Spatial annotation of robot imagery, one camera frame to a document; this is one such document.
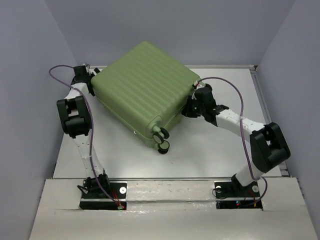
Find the green suitcase with blue lining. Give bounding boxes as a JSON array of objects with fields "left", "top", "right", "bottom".
[{"left": 91, "top": 41, "right": 200, "bottom": 154}]

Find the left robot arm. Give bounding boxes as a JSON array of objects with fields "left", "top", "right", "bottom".
[{"left": 56, "top": 64, "right": 112, "bottom": 200}]

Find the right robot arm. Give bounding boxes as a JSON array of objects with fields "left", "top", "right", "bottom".
[{"left": 181, "top": 83, "right": 291, "bottom": 196}]

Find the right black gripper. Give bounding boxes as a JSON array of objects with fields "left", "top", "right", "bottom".
[{"left": 180, "top": 95, "right": 205, "bottom": 118}]

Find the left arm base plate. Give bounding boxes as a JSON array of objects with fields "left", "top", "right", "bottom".
[{"left": 77, "top": 181, "right": 128, "bottom": 211}]

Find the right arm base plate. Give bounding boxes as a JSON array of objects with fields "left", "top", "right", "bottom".
[{"left": 211, "top": 181, "right": 263, "bottom": 210}]

